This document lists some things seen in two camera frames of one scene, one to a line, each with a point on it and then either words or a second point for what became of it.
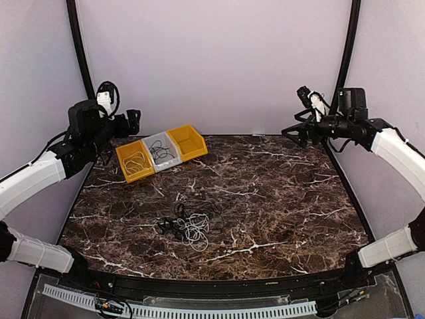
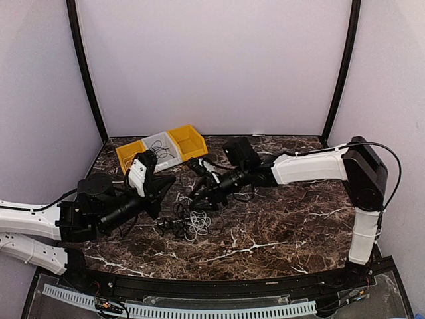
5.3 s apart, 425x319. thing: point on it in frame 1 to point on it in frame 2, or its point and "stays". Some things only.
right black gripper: (311, 124) to (214, 195)
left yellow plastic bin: (135, 161) stays
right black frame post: (349, 51) stays
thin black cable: (159, 151) stays
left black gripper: (134, 122) to (156, 195)
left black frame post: (77, 33) stays
